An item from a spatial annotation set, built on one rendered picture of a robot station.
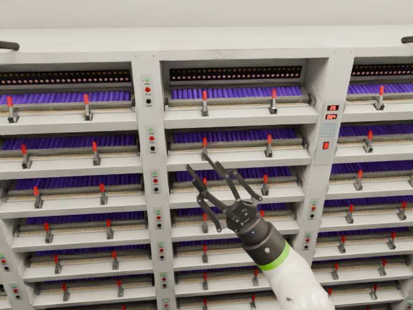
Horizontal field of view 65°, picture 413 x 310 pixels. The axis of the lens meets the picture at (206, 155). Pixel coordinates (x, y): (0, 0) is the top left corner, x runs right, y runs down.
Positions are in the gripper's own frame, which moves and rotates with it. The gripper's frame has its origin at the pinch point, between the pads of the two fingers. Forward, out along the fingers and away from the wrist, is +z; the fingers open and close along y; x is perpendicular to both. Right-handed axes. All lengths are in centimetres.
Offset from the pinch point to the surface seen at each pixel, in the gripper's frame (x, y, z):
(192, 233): -69, -29, -37
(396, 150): -58, 65, -61
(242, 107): -55, 23, -4
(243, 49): -44, 33, 14
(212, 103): -57, 14, 5
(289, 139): -62, 31, -29
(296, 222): -70, 13, -66
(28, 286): -78, -108, -11
